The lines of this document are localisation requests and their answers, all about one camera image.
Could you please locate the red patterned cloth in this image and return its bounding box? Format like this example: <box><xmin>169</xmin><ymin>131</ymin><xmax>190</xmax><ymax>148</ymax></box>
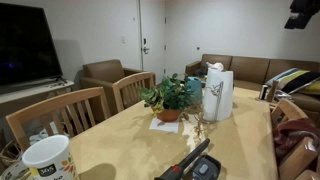
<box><xmin>272</xmin><ymin>117</ymin><xmax>320</xmax><ymax>161</ymax></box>

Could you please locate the white room door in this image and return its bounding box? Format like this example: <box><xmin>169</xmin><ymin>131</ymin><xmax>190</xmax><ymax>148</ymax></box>
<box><xmin>139</xmin><ymin>0</ymin><xmax>167</xmax><ymax>84</ymax></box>

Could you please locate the black object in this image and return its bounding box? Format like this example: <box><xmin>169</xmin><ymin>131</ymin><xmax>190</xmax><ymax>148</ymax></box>
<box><xmin>153</xmin><ymin>154</ymin><xmax>222</xmax><ymax>180</ymax></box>

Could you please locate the black flat screen television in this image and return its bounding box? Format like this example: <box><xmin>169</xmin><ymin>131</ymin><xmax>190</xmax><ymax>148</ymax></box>
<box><xmin>0</xmin><ymin>2</ymin><xmax>64</xmax><ymax>88</ymax></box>

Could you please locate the black vacuum crevice tube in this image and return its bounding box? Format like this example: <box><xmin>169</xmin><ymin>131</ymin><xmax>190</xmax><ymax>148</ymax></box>
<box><xmin>179</xmin><ymin>138</ymin><xmax>211</xmax><ymax>168</ymax></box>

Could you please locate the brown leather sofa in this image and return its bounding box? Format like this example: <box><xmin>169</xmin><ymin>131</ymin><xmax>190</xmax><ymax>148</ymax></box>
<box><xmin>185</xmin><ymin>53</ymin><xmax>320</xmax><ymax>124</ymax></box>

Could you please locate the wicker basket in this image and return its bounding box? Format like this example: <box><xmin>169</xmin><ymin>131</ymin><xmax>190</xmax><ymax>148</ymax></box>
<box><xmin>0</xmin><ymin>139</ymin><xmax>23</xmax><ymax>168</ymax></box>

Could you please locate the white television console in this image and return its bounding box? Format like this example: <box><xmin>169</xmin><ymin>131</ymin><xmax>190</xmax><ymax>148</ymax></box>
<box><xmin>0</xmin><ymin>79</ymin><xmax>75</xmax><ymax>141</ymax></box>

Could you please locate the striped multicolour pillow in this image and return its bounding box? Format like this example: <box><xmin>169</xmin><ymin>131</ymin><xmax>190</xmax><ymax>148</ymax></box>
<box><xmin>265</xmin><ymin>67</ymin><xmax>320</xmax><ymax>96</ymax></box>

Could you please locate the green plant in terracotta pot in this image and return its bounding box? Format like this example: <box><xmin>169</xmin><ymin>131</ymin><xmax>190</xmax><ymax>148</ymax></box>
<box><xmin>138</xmin><ymin>72</ymin><xmax>205</xmax><ymax>136</ymax></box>

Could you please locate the white patterned bowl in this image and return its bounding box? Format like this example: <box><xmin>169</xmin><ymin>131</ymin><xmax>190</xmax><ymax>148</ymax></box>
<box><xmin>0</xmin><ymin>160</ymin><xmax>31</xmax><ymax>180</ymax></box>

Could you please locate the white printed paper cup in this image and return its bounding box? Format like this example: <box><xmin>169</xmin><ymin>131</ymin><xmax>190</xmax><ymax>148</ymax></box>
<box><xmin>21</xmin><ymin>134</ymin><xmax>78</xmax><ymax>180</ymax></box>

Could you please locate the light wooden slat-back chair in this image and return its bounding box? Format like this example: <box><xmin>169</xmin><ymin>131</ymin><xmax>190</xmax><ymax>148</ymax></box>
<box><xmin>294</xmin><ymin>169</ymin><xmax>320</xmax><ymax>180</ymax></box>
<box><xmin>270</xmin><ymin>98</ymin><xmax>320</xmax><ymax>180</ymax></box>
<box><xmin>111</xmin><ymin>71</ymin><xmax>156</xmax><ymax>113</ymax></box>
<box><xmin>5</xmin><ymin>86</ymin><xmax>112</xmax><ymax>153</ymax></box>

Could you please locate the white paper bag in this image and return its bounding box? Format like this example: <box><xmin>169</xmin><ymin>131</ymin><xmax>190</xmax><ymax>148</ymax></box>
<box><xmin>202</xmin><ymin>61</ymin><xmax>235</xmax><ymax>122</ymax></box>

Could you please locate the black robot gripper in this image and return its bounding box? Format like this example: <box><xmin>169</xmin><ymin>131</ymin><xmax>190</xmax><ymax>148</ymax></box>
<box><xmin>284</xmin><ymin>0</ymin><xmax>320</xmax><ymax>30</ymax></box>

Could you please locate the brown leather armchair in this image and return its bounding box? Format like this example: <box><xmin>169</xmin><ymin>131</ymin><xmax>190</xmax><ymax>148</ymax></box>
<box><xmin>79</xmin><ymin>59</ymin><xmax>157</xmax><ymax>116</ymax></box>

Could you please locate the white paper napkin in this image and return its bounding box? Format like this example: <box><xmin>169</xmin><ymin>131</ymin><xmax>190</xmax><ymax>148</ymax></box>
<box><xmin>148</xmin><ymin>116</ymin><xmax>181</xmax><ymax>134</ymax></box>

